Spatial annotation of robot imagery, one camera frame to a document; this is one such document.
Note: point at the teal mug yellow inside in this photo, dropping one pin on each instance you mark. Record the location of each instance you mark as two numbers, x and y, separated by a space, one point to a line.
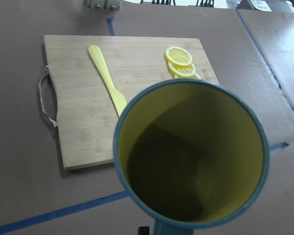
190 154

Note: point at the yellow plastic knife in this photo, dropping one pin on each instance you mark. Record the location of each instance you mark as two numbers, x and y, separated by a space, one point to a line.
117 97

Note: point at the bamboo cutting board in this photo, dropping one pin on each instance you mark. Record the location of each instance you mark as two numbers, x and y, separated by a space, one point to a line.
86 116

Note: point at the lemon slice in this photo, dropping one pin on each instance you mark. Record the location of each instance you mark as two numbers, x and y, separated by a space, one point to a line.
194 76
178 56
182 71

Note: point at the aluminium frame post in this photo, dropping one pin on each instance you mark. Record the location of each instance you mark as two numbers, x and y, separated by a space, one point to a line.
104 4

